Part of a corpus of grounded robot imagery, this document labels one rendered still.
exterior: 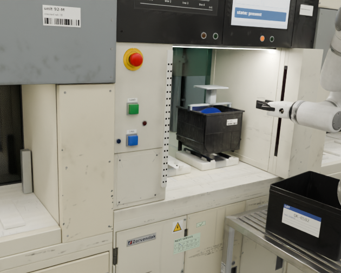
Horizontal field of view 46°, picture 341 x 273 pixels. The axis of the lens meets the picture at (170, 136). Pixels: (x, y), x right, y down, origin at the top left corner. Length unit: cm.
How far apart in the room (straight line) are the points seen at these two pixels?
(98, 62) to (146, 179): 42
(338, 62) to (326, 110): 19
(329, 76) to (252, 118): 64
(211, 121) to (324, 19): 61
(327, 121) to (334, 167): 75
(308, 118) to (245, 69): 56
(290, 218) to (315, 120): 34
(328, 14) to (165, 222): 105
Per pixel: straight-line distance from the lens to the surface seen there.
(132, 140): 125
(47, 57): 111
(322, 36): 178
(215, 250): 165
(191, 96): 234
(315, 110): 137
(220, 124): 172
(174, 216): 145
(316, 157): 192
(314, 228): 140
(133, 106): 122
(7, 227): 129
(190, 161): 178
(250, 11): 149
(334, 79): 127
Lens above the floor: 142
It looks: 14 degrees down
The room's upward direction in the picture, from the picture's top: 3 degrees clockwise
